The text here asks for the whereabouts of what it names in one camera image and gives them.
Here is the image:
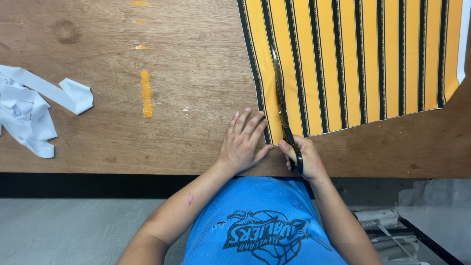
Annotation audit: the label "person's left hand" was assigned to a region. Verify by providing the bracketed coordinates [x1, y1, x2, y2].
[217, 108, 274, 175]

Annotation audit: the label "person's right hand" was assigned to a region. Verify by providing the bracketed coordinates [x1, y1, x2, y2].
[278, 135, 327, 181]

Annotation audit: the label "black-handled fabric scissors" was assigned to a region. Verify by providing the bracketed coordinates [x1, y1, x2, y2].
[270, 45, 304, 175]

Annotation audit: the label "yellow black striped fabric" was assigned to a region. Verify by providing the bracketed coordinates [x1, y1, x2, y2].
[236, 0, 471, 146]

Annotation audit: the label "person's blue printed shirt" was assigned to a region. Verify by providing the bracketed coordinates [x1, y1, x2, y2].
[182, 176, 347, 265]

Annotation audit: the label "white fabric strips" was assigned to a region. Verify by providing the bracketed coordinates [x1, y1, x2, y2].
[0, 65, 94, 159]

